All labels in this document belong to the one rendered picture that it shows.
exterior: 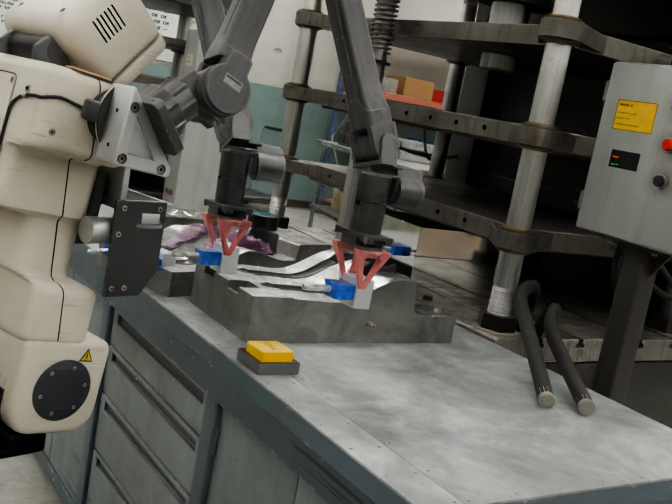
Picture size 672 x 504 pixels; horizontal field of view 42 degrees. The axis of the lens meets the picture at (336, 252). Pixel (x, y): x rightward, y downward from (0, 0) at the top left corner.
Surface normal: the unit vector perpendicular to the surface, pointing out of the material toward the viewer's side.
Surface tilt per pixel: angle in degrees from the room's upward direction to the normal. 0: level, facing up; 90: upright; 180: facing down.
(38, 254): 90
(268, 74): 90
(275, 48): 90
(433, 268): 90
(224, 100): 75
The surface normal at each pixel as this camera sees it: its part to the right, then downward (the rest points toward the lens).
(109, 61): 0.73, 0.25
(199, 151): 0.47, 0.24
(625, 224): -0.83, -0.06
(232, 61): 0.61, -0.02
